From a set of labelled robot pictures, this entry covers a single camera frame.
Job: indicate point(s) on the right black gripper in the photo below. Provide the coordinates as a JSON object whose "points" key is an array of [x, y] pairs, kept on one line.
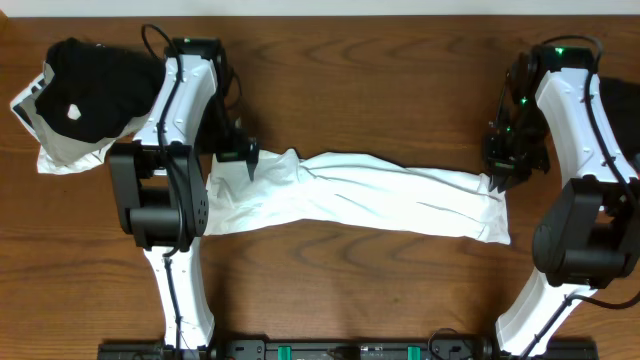
{"points": [[502, 167]]}

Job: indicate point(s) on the beige folded garment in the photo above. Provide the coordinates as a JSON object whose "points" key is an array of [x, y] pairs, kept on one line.
{"points": [[62, 149]]}

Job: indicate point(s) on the black garment with red cuff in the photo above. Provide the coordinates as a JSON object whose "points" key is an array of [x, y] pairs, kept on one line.
{"points": [[620, 100]]}

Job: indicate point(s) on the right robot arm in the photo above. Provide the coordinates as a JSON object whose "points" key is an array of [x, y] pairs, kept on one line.
{"points": [[550, 111]]}

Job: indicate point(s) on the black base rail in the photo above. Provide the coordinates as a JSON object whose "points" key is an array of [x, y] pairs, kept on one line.
{"points": [[444, 345]]}

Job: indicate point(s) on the black folded garment on pile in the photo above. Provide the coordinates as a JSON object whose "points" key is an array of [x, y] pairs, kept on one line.
{"points": [[96, 90]]}

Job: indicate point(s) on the white Mr Robot t-shirt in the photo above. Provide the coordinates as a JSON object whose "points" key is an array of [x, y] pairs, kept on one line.
{"points": [[354, 189]]}

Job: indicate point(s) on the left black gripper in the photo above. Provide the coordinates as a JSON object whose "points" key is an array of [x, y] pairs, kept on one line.
{"points": [[239, 151]]}

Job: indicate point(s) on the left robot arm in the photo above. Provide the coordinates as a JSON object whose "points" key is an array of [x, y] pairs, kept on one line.
{"points": [[160, 191]]}

